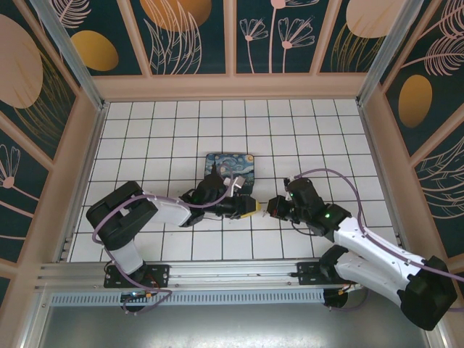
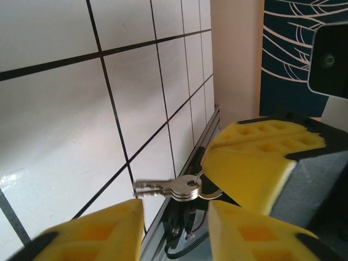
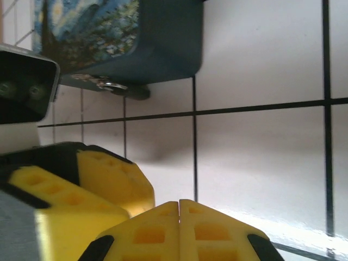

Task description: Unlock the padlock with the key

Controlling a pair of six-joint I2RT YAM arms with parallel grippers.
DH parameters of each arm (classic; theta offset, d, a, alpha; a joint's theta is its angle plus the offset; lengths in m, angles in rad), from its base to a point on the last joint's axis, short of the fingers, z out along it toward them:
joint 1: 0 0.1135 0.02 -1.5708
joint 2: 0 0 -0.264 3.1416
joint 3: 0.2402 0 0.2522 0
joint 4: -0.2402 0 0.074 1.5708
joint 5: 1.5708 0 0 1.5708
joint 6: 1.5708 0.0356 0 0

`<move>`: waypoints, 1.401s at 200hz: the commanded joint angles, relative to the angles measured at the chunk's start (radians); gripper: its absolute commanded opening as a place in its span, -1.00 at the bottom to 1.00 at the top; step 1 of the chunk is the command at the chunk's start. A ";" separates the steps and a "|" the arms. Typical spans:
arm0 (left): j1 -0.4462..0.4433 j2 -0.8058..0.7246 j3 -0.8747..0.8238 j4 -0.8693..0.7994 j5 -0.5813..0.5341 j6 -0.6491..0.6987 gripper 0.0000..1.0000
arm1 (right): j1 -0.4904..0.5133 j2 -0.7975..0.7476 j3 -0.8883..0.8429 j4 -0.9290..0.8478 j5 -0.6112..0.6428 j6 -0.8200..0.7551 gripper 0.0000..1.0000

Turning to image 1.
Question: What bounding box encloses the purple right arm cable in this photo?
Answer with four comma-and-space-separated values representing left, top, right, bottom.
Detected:
295, 168, 464, 312

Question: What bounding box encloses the aluminium frame post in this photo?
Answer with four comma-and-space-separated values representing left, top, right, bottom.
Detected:
356, 0, 434, 107
30, 0, 109, 112

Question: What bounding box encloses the aluminium side rail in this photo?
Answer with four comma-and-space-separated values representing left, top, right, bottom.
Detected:
358, 103, 405, 251
54, 103, 109, 262

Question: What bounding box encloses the slotted white cable tray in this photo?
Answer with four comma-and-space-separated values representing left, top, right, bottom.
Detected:
49, 289, 326, 306

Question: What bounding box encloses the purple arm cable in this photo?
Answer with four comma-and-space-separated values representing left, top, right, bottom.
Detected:
295, 168, 464, 312
92, 162, 239, 316

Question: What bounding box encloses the grey metal sheet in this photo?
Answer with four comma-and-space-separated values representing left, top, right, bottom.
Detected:
21, 304, 447, 348

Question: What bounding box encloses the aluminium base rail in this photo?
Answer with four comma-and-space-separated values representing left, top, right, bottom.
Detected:
34, 261, 367, 289

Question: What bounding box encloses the teal starry night print box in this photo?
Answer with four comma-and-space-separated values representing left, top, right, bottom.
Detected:
204, 152, 260, 194

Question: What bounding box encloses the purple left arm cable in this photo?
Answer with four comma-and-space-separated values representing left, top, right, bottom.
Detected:
92, 162, 239, 316

